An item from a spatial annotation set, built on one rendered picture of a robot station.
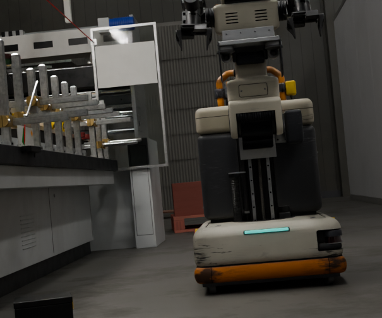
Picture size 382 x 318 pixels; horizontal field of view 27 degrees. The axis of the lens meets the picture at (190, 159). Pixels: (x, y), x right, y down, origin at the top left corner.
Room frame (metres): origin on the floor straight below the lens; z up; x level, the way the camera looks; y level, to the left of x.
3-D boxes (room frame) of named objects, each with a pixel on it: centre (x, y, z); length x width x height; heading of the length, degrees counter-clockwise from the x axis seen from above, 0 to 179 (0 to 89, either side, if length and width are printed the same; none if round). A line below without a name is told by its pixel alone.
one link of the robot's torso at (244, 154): (3.43, -0.36, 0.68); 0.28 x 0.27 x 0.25; 86
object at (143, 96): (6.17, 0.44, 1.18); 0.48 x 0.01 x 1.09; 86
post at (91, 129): (5.41, 0.66, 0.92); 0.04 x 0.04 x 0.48; 86
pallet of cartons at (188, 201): (8.17, -0.38, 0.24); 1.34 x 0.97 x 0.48; 87
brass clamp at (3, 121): (3.44, 0.78, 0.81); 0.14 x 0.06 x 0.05; 176
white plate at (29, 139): (3.64, 0.75, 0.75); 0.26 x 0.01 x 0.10; 176
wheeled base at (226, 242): (3.60, -0.31, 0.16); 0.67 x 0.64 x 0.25; 176
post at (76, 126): (4.91, 0.69, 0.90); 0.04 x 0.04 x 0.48; 86
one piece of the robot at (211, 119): (3.69, -0.31, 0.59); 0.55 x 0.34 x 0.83; 86
